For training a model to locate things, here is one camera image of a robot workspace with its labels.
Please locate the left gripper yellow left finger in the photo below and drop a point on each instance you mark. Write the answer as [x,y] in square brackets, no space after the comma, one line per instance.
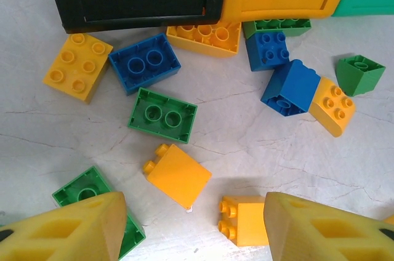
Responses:
[61,233]

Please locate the yellow long lego brick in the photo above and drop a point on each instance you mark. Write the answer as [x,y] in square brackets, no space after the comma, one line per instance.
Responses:
[178,41]

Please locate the blue six-stud lego brick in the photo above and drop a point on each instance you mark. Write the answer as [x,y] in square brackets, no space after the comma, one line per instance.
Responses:
[144,67]

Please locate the yellow square lego brick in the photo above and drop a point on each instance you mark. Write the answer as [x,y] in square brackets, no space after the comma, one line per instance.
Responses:
[249,221]
[180,178]

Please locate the blue square lego brick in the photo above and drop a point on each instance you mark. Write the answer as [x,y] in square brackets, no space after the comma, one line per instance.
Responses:
[258,58]
[295,85]

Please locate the green curved lego brick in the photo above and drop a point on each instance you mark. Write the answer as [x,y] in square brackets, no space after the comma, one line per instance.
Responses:
[354,82]

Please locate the yellow curved lego brick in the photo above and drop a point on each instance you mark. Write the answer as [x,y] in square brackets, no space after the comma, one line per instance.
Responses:
[329,119]

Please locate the yellow six-stud lego brick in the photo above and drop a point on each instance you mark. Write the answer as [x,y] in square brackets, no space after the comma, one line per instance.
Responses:
[77,67]

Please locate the black plastic bin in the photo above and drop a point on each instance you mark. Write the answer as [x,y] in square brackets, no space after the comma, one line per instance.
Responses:
[138,18]

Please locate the green long lego brick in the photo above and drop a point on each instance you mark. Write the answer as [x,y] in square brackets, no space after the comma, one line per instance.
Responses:
[295,28]
[74,191]

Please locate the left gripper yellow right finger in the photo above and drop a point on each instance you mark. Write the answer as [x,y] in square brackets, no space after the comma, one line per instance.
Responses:
[323,233]

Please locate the green six-stud lego brick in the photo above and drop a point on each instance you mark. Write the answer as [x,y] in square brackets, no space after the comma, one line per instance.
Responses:
[138,119]

